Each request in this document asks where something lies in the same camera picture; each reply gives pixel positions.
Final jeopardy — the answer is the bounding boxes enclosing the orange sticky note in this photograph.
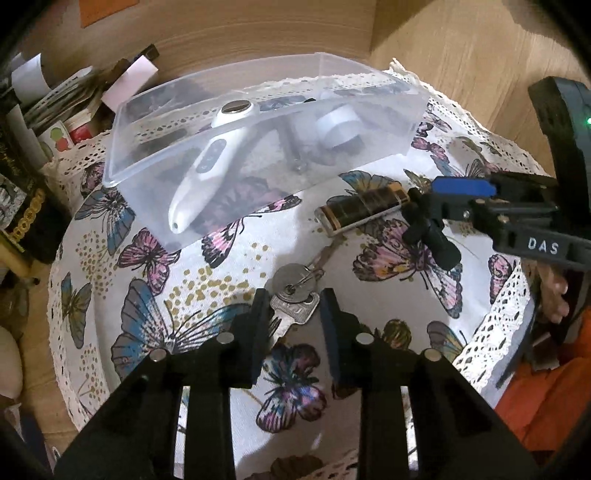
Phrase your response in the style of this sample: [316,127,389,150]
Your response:
[78,0,139,28]

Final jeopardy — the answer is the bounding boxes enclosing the white oval stand object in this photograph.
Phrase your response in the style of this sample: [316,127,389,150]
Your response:
[0,327,23,400]

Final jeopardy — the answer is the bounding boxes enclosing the clear plastic box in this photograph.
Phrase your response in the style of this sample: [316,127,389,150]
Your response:
[103,53,429,250]

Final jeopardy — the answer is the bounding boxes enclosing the stack of papers and books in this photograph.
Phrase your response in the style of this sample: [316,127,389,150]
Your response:
[1,44,159,168]

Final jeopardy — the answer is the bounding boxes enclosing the silver keys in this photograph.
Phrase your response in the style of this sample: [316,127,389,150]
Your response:
[269,235,346,349]

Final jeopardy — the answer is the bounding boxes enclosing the small white folded card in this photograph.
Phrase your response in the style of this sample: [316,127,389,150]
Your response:
[101,55,158,113]

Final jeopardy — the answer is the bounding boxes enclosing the dark wine bottle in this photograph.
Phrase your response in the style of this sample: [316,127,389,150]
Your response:
[1,124,71,264]

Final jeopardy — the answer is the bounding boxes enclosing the butterfly print cloth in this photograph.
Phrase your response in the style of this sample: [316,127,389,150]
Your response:
[48,92,542,478]

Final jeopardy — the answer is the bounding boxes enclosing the white thermometer device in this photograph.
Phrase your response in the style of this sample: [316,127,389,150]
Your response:
[167,99,260,236]

